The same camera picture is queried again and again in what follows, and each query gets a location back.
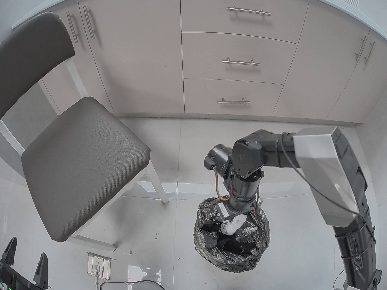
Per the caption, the beige cabinet with drawers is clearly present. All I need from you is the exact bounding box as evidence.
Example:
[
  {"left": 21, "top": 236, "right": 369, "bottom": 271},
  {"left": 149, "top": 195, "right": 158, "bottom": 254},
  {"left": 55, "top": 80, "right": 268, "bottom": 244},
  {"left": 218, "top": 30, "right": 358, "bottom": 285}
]
[{"left": 12, "top": 0, "right": 387, "bottom": 125}]

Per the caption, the grey padded white-legged chair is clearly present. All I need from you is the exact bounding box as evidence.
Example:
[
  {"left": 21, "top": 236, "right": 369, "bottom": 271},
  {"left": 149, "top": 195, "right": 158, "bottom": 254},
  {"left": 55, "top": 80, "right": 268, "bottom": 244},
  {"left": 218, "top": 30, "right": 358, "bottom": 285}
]
[{"left": 0, "top": 12, "right": 170, "bottom": 252}]

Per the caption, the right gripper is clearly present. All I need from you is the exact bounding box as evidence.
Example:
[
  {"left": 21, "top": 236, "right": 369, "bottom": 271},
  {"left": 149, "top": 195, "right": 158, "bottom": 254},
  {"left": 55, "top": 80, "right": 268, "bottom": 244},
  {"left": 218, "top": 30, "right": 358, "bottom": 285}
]
[{"left": 218, "top": 174, "right": 263, "bottom": 222}]

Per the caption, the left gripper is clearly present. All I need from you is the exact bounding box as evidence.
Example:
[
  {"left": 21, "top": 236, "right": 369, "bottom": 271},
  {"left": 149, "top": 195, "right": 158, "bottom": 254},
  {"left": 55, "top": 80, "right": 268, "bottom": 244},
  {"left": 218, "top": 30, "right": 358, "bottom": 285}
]
[{"left": 0, "top": 237, "right": 49, "bottom": 290}]

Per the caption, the black plastic bag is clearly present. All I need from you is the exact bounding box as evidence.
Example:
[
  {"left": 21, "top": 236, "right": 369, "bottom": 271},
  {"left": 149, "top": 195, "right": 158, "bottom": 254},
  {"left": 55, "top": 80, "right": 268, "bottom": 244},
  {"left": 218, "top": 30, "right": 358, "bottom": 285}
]
[{"left": 193, "top": 196, "right": 271, "bottom": 273}]

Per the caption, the white power cable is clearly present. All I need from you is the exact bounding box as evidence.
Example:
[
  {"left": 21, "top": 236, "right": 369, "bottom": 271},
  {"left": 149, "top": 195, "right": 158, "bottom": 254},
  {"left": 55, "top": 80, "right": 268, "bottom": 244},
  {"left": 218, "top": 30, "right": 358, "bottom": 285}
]
[{"left": 92, "top": 265, "right": 102, "bottom": 290}]

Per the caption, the white paper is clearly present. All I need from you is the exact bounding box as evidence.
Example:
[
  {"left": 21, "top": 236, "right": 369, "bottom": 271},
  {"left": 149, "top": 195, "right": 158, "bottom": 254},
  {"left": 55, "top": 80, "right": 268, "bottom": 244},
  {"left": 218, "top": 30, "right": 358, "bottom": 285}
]
[{"left": 220, "top": 215, "right": 247, "bottom": 235}]

